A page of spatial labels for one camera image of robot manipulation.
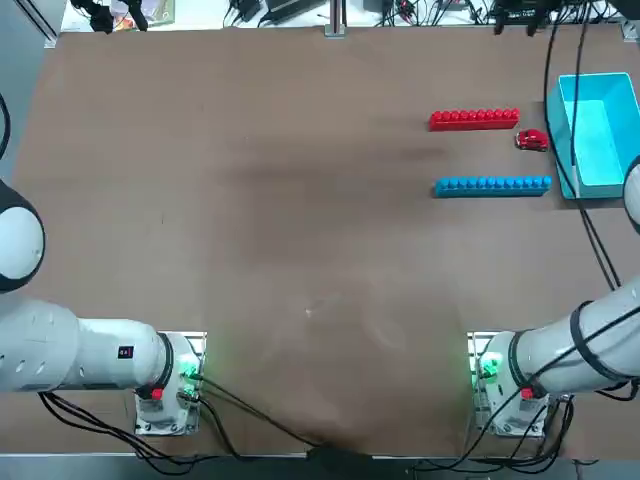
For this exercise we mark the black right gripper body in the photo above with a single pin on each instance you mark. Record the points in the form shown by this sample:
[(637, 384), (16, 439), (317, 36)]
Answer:
[(520, 10)]

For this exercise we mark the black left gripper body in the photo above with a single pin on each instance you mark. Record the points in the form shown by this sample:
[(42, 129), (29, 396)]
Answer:
[(100, 4)]

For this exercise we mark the red toy car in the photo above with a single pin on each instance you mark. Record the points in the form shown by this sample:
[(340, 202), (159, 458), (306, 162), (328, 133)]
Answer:
[(531, 140)]

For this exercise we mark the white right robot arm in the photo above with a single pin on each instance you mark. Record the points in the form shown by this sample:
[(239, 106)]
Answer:
[(600, 345)]

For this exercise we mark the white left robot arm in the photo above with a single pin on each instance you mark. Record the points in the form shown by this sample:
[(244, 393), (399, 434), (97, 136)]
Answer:
[(75, 350)]

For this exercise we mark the red toy block row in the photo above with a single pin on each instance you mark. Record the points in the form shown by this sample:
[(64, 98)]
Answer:
[(472, 121)]

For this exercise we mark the blue toy block row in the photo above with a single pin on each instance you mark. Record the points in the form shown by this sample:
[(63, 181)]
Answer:
[(492, 187)]

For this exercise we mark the colourful printed paper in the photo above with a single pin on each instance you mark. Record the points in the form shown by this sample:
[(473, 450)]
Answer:
[(162, 12)]

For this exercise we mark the cyan plastic bin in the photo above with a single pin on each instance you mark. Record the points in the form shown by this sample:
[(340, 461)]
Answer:
[(600, 140)]

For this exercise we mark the grey power adapter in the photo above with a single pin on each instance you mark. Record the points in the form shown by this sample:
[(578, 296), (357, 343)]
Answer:
[(292, 5)]

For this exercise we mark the aluminium post with bracket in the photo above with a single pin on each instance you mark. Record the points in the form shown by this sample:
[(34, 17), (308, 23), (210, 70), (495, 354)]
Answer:
[(335, 25)]

